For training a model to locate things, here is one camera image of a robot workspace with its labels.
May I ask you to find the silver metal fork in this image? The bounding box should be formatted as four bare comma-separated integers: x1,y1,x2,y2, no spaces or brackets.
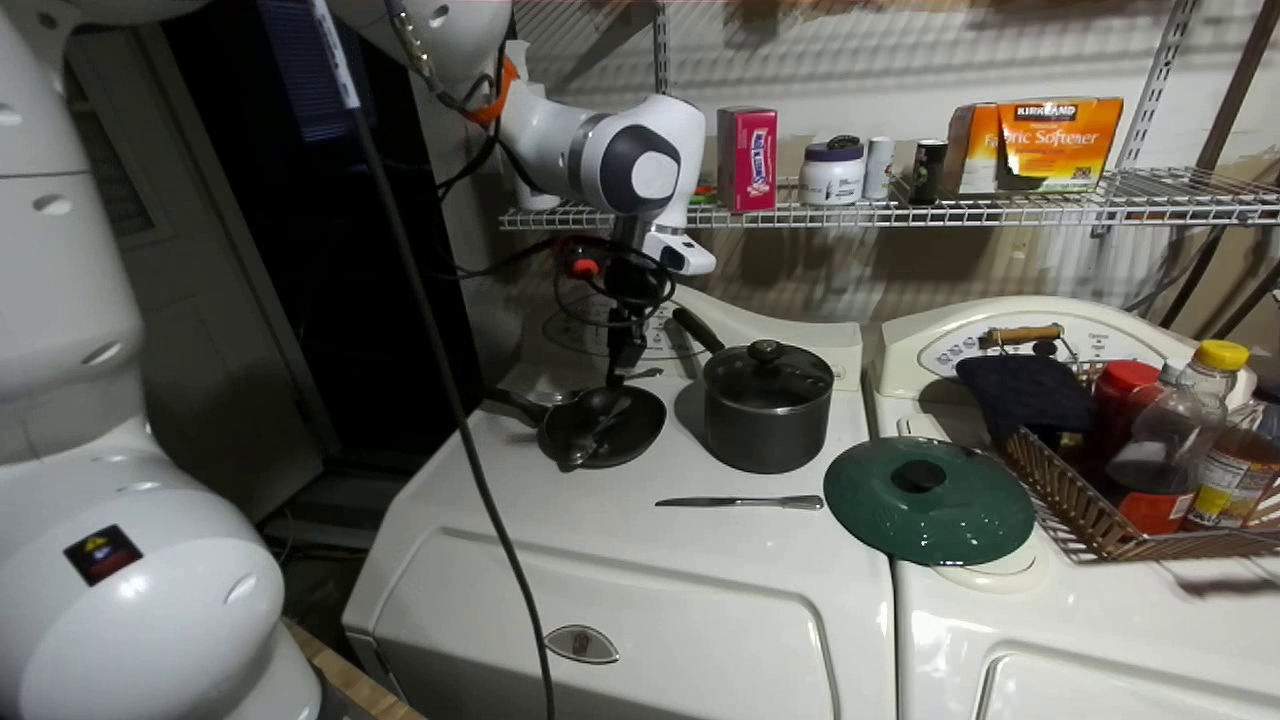
559,393,650,466

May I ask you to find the brown wire basket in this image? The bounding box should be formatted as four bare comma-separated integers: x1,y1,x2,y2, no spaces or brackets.
996,330,1280,565

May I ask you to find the white cup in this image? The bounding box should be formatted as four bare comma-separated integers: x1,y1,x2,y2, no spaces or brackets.
860,131,899,204

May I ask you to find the silver table knife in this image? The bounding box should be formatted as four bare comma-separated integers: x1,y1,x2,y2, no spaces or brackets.
654,490,827,516

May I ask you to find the dark blue oven mitt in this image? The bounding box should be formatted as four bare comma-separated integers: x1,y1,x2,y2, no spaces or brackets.
952,349,1098,453

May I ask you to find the pink box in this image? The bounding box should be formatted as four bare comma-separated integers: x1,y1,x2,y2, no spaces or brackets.
713,105,780,220

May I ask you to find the white wire shelf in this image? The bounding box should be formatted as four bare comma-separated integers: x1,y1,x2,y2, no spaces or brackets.
491,165,1280,238

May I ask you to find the red cap sauce bottle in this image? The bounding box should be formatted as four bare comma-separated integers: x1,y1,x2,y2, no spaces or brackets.
1094,356,1205,539

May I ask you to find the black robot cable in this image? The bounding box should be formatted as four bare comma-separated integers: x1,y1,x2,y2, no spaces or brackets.
318,0,559,720

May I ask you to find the yellow cap bottle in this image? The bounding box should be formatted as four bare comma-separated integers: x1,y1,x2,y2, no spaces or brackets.
1180,334,1280,530

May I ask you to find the white jar dark lid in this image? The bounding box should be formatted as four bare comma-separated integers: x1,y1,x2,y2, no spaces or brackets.
802,131,871,206

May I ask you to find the black frying pan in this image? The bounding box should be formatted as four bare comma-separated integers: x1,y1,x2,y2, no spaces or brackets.
480,380,671,475

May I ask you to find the black pot with lid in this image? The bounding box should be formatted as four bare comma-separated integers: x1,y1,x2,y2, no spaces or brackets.
660,303,839,475

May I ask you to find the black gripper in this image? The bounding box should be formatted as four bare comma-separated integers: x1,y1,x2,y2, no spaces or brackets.
585,235,690,394

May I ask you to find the green round lid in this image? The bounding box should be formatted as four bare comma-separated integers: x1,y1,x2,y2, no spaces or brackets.
820,436,1041,570

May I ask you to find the small dark container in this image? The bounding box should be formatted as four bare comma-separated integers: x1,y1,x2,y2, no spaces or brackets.
909,135,952,206

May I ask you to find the orange box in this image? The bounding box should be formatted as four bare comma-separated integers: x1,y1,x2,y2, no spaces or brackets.
996,90,1128,192

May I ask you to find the wooden board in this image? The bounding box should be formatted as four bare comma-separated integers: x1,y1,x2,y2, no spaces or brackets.
284,615,431,720

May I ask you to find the wooden handle utensil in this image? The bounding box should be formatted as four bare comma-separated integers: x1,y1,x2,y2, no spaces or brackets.
978,318,1071,356

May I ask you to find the white washing machine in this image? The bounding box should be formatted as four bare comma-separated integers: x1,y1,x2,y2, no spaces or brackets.
340,270,899,720

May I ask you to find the white dryer machine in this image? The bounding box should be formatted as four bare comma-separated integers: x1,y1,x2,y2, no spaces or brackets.
860,292,1280,720

